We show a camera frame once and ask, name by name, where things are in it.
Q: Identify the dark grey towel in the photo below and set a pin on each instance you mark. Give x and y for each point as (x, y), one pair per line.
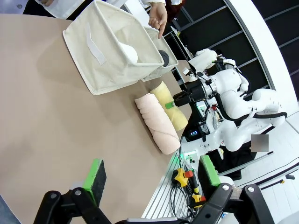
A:
(164, 58)

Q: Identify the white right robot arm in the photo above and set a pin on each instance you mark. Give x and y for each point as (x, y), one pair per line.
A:
(231, 102)

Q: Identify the cream fabric basket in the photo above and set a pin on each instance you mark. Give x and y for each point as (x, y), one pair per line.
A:
(168, 49)
(93, 67)

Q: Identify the black shelf unit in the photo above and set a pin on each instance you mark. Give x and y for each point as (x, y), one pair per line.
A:
(210, 23)

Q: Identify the controller box with display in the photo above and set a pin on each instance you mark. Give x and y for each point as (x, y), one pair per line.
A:
(194, 133)

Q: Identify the person's left hand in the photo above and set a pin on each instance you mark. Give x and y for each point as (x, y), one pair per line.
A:
(158, 16)

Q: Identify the person's left forearm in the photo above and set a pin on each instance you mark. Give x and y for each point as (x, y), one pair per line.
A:
(154, 2)

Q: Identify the aluminium frame rail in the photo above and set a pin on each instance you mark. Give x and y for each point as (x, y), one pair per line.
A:
(161, 186)

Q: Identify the small yellow red switch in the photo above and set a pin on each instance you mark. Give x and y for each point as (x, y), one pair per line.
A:
(198, 200)

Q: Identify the bystander in black clothes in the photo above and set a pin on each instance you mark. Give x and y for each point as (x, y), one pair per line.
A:
(233, 161)

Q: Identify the pink rolled towel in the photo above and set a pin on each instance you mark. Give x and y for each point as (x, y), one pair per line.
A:
(156, 121)

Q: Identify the yellow towel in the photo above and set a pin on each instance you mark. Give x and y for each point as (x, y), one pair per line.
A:
(175, 114)

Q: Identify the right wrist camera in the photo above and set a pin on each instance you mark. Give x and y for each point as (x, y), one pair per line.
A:
(190, 74)

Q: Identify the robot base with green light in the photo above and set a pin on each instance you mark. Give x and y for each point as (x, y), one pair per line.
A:
(190, 155)

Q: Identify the white towel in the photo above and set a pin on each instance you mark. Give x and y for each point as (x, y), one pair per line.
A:
(128, 52)

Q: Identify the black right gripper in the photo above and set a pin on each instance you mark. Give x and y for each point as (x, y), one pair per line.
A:
(197, 91)

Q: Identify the person in white coat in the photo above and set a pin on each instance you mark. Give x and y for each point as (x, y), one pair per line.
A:
(70, 9)

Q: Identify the yellow emergency stop button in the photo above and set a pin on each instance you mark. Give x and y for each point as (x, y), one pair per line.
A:
(181, 177)

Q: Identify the person's right hand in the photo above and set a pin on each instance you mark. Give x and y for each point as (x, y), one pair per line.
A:
(45, 2)

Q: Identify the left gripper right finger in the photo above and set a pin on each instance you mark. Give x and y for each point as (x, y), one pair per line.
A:
(208, 170)

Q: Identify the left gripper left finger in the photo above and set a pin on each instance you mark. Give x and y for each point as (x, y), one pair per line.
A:
(99, 179)

